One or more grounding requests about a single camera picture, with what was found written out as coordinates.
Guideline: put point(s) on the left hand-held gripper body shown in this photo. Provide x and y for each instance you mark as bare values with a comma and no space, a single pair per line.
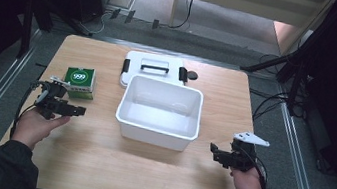
51,104

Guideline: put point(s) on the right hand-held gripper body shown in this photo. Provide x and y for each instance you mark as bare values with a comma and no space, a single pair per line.
241,156

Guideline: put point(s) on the green and white carton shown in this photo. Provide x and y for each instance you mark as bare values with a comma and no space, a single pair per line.
79,82

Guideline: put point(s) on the white plastic storage box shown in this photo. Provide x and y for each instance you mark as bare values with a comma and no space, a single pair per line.
160,113

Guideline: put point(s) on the person's right hand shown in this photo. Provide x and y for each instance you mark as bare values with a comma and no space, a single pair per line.
246,182

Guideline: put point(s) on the person's left hand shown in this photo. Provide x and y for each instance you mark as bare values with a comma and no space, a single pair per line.
33,126

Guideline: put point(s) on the black round disc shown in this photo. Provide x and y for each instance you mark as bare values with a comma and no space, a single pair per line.
192,75

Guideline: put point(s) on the black metal stand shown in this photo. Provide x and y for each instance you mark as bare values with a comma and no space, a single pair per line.
26,29

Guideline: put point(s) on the black tripod stand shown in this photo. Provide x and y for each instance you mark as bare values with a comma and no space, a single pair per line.
296,63

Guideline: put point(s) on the beige wooden furniture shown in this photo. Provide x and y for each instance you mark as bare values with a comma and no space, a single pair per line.
254,3

